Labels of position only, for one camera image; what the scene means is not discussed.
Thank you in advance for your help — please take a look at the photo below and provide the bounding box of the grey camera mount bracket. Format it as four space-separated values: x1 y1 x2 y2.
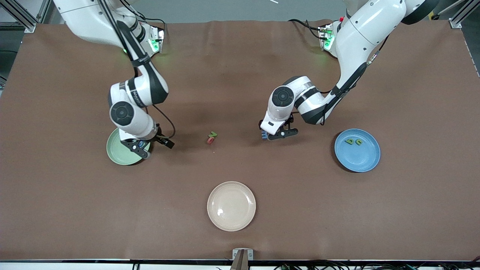
231 249 254 270

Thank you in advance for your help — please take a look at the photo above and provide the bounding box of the black stand leg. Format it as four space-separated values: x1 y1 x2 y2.
431 0 464 20

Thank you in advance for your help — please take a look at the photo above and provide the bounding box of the blue plate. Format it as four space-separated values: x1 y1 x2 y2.
334 129 381 173

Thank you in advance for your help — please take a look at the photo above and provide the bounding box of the green plate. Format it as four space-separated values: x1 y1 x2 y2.
106 127 151 166

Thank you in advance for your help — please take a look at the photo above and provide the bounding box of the black cable bundle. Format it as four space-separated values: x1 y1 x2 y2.
274 257 480 270

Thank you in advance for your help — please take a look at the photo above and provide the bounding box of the brown table mat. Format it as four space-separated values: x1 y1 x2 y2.
0 19 480 261

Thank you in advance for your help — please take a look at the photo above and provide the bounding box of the black arm base cable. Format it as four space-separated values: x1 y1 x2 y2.
288 19 323 40
127 7 167 36

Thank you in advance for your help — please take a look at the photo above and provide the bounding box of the aluminium frame profile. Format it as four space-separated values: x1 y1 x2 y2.
0 0 37 33
36 0 53 24
449 0 480 29

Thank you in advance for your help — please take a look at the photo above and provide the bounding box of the beige plate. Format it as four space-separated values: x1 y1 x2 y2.
207 181 257 232

